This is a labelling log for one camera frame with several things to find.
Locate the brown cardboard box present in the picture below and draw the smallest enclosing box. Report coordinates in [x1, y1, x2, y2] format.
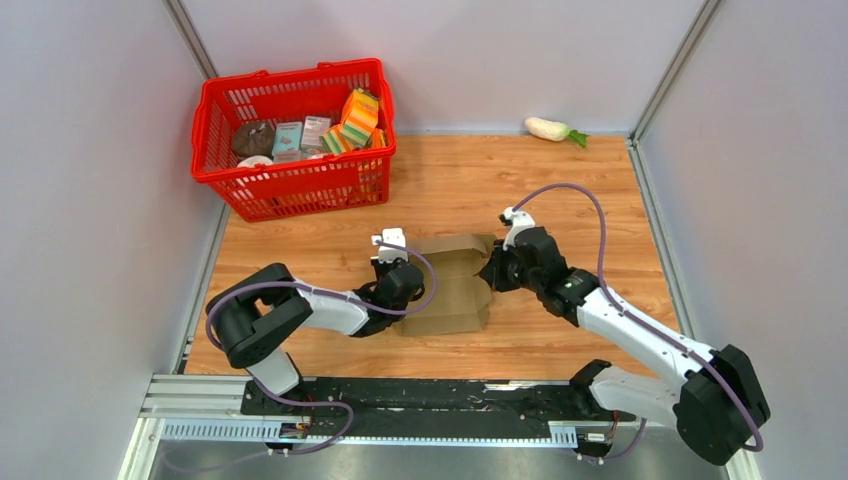
[395, 233, 496, 337]

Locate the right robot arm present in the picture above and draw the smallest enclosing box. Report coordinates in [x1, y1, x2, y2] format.
[478, 227, 771, 466]

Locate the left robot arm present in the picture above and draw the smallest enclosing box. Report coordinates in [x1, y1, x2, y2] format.
[206, 259, 425, 415]

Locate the orange green striped box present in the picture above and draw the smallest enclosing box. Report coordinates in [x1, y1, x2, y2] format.
[339, 88, 380, 147]

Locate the grey pink small box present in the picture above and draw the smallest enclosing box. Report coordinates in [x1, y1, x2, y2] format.
[300, 116, 332, 155]

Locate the teal small box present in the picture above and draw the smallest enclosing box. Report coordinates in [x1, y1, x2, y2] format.
[271, 121, 303, 158]

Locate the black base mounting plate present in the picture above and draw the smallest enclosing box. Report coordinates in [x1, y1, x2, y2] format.
[240, 377, 634, 440]

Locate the white toy radish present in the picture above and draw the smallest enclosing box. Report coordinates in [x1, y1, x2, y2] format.
[524, 117, 589, 148]

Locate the red plastic shopping basket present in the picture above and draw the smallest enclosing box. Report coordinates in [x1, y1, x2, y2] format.
[190, 57, 397, 222]

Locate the white round tape roll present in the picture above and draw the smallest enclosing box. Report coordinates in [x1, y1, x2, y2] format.
[237, 155, 274, 168]

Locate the brown round toy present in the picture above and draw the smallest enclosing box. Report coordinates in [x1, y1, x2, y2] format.
[231, 121, 276, 158]

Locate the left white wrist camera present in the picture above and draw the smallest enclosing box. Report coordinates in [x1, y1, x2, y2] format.
[371, 228, 408, 264]

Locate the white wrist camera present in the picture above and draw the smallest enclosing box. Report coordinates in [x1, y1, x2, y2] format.
[499, 207, 536, 251]
[371, 228, 408, 264]

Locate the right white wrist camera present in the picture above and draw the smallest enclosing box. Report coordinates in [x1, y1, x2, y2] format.
[499, 207, 536, 251]

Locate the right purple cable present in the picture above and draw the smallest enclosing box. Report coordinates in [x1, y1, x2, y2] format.
[511, 183, 764, 464]

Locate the purple cable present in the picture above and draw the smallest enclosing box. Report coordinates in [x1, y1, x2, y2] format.
[203, 241, 440, 465]
[511, 183, 764, 464]

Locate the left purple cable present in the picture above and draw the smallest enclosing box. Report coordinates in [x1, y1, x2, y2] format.
[203, 241, 440, 465]

